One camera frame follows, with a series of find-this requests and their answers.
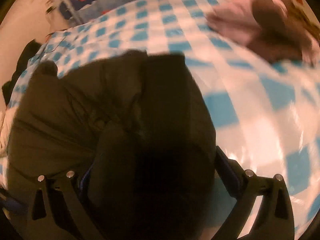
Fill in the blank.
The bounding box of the pink purple clothes pile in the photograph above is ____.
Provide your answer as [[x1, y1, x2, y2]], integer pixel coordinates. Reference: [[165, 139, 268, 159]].
[[206, 0, 319, 66]]

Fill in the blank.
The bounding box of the blue white checkered bed cover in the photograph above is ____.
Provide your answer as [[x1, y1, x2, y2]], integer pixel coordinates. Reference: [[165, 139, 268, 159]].
[[1, 0, 319, 237]]

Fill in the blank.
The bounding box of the dark olive puffer jacket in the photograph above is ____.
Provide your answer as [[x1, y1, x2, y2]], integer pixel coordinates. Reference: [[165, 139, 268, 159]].
[[7, 50, 216, 239]]

